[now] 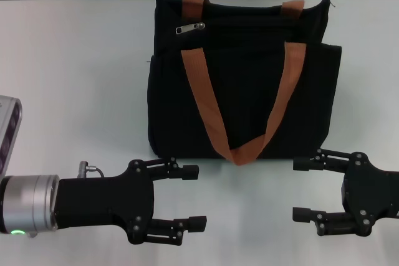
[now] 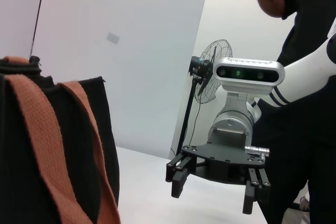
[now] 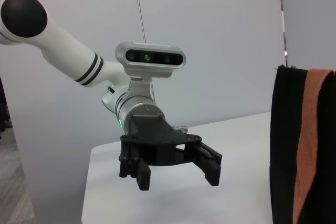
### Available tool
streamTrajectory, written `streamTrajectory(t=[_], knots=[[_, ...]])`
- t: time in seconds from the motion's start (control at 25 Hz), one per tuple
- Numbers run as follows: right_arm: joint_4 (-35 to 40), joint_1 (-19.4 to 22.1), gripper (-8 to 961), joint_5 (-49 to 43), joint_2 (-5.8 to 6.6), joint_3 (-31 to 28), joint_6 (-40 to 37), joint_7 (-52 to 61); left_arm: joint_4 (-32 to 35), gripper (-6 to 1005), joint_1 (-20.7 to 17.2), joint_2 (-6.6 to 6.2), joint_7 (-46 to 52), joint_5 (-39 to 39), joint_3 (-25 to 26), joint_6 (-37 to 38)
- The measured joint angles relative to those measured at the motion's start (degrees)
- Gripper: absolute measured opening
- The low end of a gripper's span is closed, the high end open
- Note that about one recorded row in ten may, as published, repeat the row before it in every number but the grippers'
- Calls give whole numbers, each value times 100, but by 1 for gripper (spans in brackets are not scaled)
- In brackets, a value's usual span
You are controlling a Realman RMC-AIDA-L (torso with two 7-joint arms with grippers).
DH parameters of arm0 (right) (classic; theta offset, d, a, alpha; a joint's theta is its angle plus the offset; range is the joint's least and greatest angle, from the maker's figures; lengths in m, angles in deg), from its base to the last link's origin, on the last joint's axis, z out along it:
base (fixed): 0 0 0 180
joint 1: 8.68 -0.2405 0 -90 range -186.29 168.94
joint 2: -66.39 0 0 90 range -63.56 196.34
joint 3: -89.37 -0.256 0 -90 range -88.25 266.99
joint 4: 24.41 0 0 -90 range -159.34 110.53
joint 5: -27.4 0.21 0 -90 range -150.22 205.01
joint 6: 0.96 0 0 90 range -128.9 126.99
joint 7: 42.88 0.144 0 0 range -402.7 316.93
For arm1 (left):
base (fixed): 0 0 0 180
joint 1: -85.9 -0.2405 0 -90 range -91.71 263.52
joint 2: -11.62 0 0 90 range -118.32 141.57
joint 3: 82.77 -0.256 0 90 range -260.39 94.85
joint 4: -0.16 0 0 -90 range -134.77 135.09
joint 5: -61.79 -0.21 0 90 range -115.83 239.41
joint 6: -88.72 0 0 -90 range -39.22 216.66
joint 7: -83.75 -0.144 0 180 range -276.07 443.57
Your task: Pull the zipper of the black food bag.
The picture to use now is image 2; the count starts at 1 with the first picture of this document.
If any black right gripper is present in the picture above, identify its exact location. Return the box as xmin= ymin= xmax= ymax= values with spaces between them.
xmin=165 ymin=142 xmax=272 ymax=215

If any black bag with orange straps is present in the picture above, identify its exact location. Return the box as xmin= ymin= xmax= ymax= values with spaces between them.
xmin=0 ymin=55 xmax=122 ymax=224

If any grey sneaker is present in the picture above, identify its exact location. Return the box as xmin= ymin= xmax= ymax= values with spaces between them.
xmin=298 ymin=196 xmax=311 ymax=212

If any person in black clothes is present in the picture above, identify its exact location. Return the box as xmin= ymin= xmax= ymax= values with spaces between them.
xmin=253 ymin=0 xmax=336 ymax=224

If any black standing fan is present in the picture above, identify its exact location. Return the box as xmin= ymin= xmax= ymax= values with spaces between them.
xmin=180 ymin=39 xmax=234 ymax=158

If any black fan power cable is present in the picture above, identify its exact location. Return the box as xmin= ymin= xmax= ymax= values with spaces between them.
xmin=170 ymin=102 xmax=202 ymax=157

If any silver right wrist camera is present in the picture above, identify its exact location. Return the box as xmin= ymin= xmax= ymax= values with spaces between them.
xmin=212 ymin=57 xmax=286 ymax=105

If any small grey wall label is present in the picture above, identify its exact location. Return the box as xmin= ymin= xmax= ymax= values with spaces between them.
xmin=106 ymin=32 xmax=122 ymax=44

